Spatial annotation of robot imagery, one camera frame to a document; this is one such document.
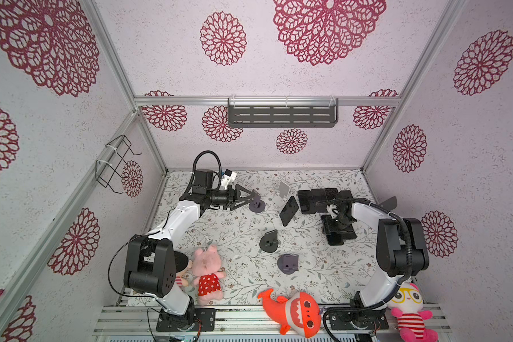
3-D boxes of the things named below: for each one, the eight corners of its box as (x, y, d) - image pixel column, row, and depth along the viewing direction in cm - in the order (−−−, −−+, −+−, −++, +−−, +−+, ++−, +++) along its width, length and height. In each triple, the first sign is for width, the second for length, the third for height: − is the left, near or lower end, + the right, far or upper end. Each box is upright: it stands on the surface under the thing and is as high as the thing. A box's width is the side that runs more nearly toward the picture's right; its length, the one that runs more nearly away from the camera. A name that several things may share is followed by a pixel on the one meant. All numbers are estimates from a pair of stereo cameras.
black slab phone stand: (265, 255, 91) (266, 244, 83) (260, 246, 94) (260, 235, 85) (279, 248, 93) (281, 237, 85) (273, 240, 96) (275, 228, 87)
